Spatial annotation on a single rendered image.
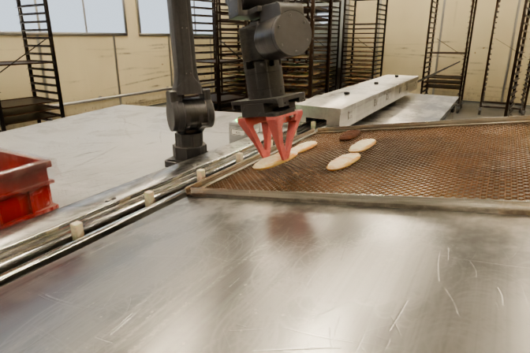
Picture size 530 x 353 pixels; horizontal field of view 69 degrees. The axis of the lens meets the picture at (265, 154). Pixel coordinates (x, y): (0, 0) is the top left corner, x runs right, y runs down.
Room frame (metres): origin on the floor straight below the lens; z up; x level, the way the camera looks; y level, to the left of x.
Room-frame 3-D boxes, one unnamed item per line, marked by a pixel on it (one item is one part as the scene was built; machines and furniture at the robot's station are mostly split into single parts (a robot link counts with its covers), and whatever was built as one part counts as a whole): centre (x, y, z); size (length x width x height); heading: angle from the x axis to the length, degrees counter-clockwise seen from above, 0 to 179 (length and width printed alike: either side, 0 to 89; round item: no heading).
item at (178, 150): (0.96, 0.20, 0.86); 0.12 x 0.09 x 0.08; 160
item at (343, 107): (1.77, -0.49, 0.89); 1.25 x 0.18 x 0.09; 149
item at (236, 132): (1.12, 0.06, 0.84); 0.08 x 0.08 x 0.11; 59
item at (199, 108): (0.94, 0.18, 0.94); 0.09 x 0.05 x 0.10; 28
